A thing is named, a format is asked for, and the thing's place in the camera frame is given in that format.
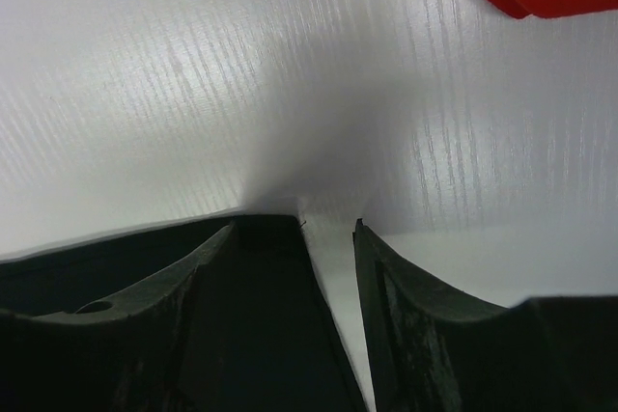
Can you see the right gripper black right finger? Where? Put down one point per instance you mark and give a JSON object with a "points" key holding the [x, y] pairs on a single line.
{"points": [[433, 347]]}

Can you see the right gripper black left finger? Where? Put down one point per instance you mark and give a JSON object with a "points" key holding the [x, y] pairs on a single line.
{"points": [[222, 314]]}

